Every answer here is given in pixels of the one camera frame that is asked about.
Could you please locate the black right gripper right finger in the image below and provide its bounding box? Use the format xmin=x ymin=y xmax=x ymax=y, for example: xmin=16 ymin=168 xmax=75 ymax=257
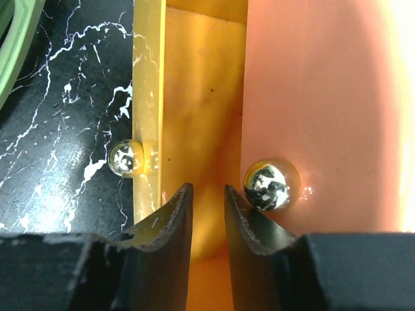
xmin=224 ymin=185 xmax=414 ymax=310

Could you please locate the green hard-shell suitcase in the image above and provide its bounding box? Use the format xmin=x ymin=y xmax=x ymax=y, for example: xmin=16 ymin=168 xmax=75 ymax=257
xmin=0 ymin=0 xmax=45 ymax=105

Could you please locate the white orange drawer cabinet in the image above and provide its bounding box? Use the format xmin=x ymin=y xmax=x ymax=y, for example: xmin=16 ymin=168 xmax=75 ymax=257
xmin=128 ymin=1 xmax=414 ymax=310

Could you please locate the black marble pattern mat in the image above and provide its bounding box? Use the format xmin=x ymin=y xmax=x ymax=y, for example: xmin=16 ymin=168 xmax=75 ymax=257
xmin=1 ymin=1 xmax=134 ymax=238

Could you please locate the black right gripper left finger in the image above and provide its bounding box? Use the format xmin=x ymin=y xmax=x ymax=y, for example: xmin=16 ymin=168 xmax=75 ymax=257
xmin=1 ymin=183 xmax=193 ymax=310

